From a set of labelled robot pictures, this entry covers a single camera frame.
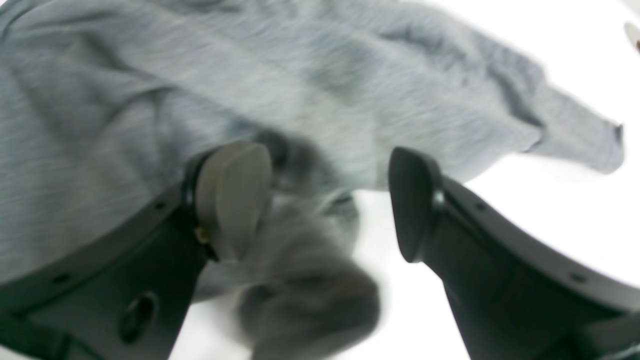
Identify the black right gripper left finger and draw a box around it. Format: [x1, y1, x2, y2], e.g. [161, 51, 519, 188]
[0, 141, 273, 360]

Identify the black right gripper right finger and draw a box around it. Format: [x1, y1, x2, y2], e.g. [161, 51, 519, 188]
[388, 146, 640, 360]

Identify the grey T-shirt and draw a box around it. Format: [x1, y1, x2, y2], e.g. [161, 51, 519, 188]
[1, 0, 625, 360]

